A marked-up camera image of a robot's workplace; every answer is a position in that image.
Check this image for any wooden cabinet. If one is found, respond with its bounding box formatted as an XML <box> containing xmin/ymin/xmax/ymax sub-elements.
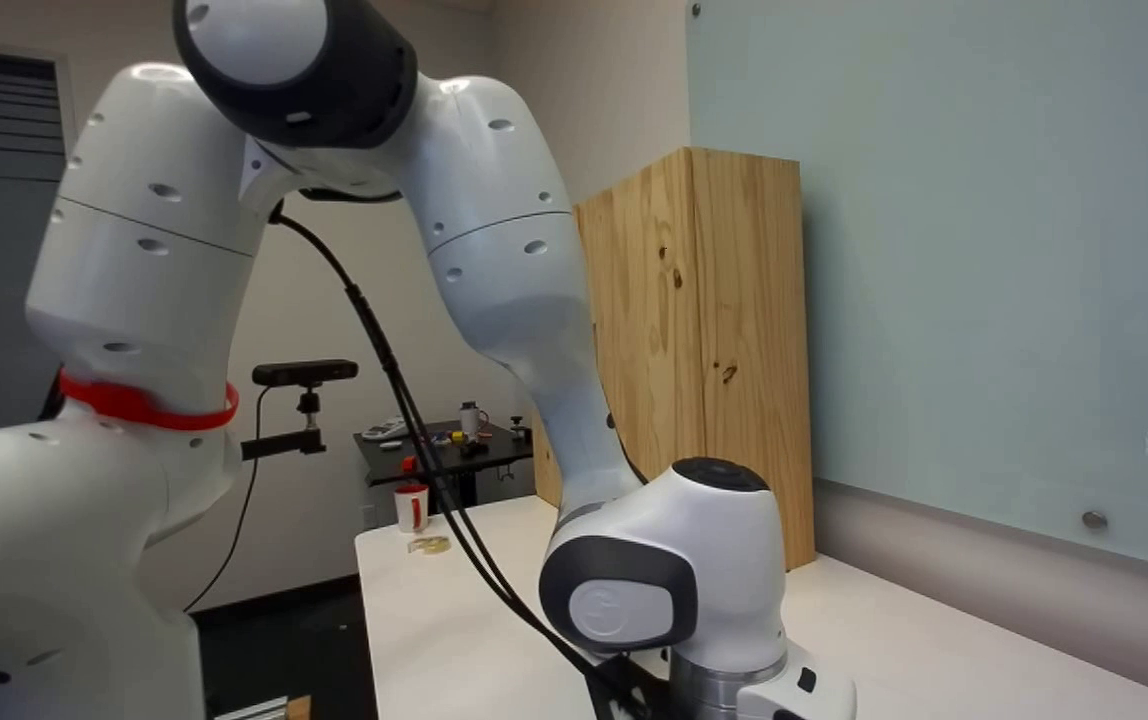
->
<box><xmin>527</xmin><ymin>143</ymin><xmax>818</xmax><ymax>571</ymax></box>

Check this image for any black side table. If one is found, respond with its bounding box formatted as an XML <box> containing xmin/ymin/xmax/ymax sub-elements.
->
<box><xmin>352</xmin><ymin>416</ymin><xmax>537</xmax><ymax>518</ymax></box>

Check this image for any red and white cup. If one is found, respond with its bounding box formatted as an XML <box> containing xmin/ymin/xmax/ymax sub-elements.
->
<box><xmin>390</xmin><ymin>458</ymin><xmax>432</xmax><ymax>539</ymax></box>

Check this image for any pale blue glass whiteboard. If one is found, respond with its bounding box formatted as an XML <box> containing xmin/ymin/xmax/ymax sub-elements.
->
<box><xmin>685</xmin><ymin>0</ymin><xmax>1148</xmax><ymax>581</ymax></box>

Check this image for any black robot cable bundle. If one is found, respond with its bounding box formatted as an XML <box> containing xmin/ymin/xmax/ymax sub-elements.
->
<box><xmin>263</xmin><ymin>195</ymin><xmax>685</xmax><ymax>720</ymax></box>

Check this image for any black stereo camera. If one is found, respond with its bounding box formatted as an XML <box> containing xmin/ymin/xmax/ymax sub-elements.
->
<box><xmin>247</xmin><ymin>355</ymin><xmax>363</xmax><ymax>393</ymax></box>

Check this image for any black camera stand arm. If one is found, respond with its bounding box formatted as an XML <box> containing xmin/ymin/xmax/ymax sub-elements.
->
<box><xmin>235</xmin><ymin>384</ymin><xmax>331</xmax><ymax>464</ymax></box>

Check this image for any thin black camera cable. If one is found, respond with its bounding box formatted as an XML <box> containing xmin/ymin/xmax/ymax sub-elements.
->
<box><xmin>184</xmin><ymin>384</ymin><xmax>266</xmax><ymax>615</ymax></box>

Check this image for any red plastic strap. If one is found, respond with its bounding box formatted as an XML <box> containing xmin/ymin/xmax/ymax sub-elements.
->
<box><xmin>56</xmin><ymin>373</ymin><xmax>244</xmax><ymax>435</ymax></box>

